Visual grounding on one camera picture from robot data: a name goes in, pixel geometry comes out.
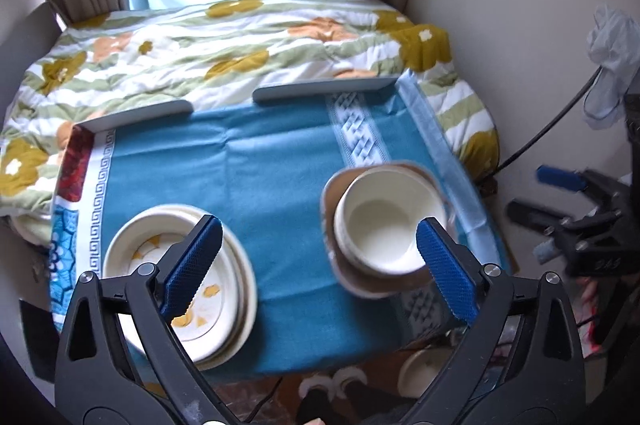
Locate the large white plate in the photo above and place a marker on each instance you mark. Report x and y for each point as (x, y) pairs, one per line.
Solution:
(241, 300)

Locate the blue patterned tablecloth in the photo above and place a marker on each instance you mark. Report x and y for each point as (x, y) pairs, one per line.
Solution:
(250, 165)

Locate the white slipper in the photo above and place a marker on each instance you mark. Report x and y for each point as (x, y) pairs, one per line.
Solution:
(315, 385)
(350, 377)

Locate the white cloth on stand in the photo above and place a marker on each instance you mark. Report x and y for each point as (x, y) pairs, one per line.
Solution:
(612, 45)

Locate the white round container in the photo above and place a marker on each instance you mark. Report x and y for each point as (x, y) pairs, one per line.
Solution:
(420, 370)

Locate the duck print plate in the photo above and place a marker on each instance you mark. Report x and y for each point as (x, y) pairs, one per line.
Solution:
(140, 255)

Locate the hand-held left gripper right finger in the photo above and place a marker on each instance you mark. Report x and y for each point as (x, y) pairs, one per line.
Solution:
(445, 270)

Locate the floral blanket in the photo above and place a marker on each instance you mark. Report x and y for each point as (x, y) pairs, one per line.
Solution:
(200, 40)

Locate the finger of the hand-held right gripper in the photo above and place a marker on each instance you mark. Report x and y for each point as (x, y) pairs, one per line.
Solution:
(537, 217)
(560, 177)

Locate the grey lap table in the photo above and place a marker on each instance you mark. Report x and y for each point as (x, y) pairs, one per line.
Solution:
(320, 89)

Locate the large cream plate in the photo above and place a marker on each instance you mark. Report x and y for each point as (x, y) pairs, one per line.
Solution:
(253, 305)

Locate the small cream bowl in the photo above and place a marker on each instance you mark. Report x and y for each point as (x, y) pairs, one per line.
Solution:
(385, 225)

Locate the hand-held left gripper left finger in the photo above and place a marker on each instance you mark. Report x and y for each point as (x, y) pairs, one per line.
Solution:
(192, 265)

